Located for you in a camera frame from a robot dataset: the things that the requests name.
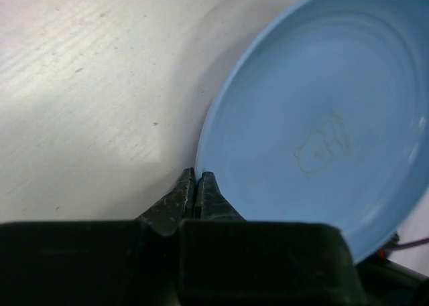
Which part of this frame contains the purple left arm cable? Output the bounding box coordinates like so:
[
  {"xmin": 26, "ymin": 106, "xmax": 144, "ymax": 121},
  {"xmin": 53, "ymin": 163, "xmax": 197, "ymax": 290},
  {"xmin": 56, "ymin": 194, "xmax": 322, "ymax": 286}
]
[{"xmin": 388, "ymin": 237, "xmax": 429, "ymax": 252}]

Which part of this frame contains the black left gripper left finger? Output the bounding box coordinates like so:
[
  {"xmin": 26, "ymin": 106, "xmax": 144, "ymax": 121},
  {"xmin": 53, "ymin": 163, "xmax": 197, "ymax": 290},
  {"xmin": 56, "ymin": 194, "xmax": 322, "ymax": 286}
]
[{"xmin": 136, "ymin": 167, "xmax": 195, "ymax": 236}]

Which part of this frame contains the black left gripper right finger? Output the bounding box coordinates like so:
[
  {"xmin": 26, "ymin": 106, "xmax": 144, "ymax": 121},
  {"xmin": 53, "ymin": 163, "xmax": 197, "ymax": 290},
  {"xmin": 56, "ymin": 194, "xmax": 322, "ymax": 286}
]
[{"xmin": 196, "ymin": 172, "xmax": 245, "ymax": 222}]

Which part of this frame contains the blue plastic plate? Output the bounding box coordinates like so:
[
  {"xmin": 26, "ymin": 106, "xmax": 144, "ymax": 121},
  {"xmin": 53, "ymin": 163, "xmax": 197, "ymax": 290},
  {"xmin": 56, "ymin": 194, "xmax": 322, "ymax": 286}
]
[{"xmin": 195, "ymin": 0, "xmax": 428, "ymax": 262}]

